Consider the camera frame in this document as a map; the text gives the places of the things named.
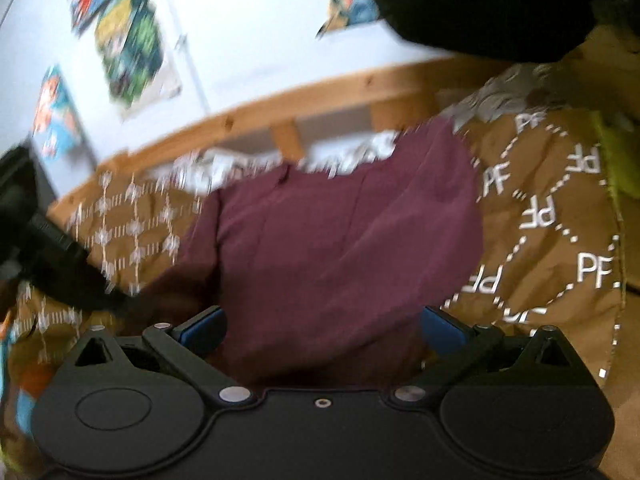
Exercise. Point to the yellow-green cloth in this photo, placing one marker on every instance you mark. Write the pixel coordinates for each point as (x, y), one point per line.
(617, 160)

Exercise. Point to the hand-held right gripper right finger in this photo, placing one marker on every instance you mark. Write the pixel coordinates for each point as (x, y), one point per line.
(441, 331)

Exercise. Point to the colourful wall poster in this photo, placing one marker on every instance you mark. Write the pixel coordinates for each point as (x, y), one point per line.
(352, 2)
(57, 115)

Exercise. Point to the wooden bed frame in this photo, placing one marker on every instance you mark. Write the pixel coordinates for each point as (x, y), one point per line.
(350, 91)

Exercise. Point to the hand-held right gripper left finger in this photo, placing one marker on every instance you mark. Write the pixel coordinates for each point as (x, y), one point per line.
(202, 331)

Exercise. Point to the white floral pillow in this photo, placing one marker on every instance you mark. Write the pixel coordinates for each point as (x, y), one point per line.
(345, 157)

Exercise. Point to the black jacket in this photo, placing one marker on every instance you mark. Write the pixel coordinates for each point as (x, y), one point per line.
(490, 5)

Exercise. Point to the brown printed blanket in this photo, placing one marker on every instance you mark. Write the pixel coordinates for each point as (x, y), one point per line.
(540, 240)

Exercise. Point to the maroon sweater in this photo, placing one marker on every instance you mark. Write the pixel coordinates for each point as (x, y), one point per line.
(325, 250)

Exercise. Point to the grey paisley cloth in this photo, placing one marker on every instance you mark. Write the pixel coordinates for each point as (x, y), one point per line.
(500, 97)

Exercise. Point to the green wall poster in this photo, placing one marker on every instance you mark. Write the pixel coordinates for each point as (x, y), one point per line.
(131, 45)

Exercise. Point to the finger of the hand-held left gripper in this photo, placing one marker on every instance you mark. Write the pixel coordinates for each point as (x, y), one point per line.
(75, 270)

